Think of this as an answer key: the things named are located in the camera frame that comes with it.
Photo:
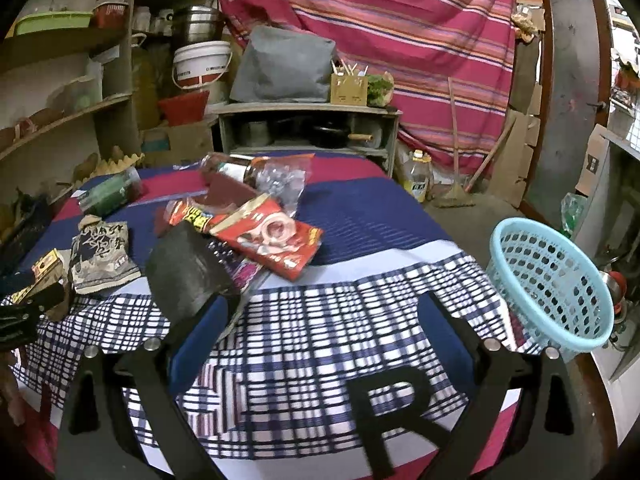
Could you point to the clear plastic zip bag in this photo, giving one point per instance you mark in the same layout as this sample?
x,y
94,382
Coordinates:
x,y
285,180

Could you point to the yellow oil jug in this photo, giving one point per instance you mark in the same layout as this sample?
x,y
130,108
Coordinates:
x,y
145,80

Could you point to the green plastic bag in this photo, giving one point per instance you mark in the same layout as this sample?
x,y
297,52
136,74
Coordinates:
x,y
572,212

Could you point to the cardboard chopstick holder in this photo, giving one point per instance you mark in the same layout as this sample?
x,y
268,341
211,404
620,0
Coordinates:
x,y
347,87

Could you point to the clear oil bottle yellow cap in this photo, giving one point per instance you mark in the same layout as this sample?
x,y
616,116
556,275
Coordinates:
x,y
419,175

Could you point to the purple foil packet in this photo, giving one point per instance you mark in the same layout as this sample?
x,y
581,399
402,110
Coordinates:
x,y
245,272

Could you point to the red plastic basin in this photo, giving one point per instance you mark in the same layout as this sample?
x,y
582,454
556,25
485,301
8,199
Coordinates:
x,y
182,107

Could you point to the grey cloth bag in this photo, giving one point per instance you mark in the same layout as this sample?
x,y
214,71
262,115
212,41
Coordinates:
x,y
280,65

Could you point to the green leafy vegetable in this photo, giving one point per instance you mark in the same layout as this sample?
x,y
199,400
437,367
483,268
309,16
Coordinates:
x,y
380,87

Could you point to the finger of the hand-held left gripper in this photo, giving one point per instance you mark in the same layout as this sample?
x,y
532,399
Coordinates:
x,y
50,300

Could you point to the red striped hanging cloth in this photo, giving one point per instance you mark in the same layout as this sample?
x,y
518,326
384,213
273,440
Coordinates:
x,y
400,45

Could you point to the light blue plastic basket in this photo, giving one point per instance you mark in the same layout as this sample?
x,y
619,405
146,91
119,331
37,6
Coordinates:
x,y
550,285

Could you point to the red yellow snack packet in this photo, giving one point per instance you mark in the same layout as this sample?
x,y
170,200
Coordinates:
x,y
192,215

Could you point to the low grey cabinet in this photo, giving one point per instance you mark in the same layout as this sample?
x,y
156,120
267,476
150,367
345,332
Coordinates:
x,y
310,127

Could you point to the steel pot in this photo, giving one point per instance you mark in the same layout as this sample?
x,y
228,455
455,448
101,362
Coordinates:
x,y
197,22

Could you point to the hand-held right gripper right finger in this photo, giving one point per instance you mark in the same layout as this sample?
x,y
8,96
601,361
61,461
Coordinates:
x,y
445,340

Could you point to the dark red scouring pad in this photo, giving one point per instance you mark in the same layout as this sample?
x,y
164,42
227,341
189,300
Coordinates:
x,y
232,189
162,220

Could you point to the person's left forearm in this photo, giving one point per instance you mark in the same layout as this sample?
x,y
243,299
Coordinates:
x,y
9,385

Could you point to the clear jar with metal lid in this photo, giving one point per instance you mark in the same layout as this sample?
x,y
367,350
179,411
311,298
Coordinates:
x,y
230,166

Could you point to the green filled clear jar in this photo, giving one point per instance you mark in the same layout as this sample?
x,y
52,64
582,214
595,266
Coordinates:
x,y
107,192

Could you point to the green plastic basket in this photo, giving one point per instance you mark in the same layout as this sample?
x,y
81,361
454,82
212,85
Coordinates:
x,y
52,22

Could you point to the brown framed door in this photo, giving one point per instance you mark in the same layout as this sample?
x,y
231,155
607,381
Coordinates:
x,y
565,100

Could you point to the wooden wall shelf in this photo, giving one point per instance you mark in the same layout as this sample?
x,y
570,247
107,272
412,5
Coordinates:
x,y
60,85

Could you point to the cardboard box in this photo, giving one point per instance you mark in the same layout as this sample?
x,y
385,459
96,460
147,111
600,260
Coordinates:
x,y
175,142

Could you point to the black white printed packet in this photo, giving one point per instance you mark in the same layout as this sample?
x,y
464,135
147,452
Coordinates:
x,y
102,255

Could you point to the white plastic bucket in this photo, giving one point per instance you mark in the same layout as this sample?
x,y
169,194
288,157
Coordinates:
x,y
200,65

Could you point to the plaid striped blanket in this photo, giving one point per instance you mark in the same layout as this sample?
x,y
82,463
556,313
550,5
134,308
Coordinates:
x,y
360,240

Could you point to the yellow small box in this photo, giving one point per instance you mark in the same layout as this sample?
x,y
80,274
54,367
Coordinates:
x,y
47,265

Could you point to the yellow egg tray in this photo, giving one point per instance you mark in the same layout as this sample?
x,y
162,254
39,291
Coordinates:
x,y
117,164

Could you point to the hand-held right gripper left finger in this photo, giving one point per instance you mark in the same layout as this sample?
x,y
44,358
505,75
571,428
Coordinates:
x,y
200,345

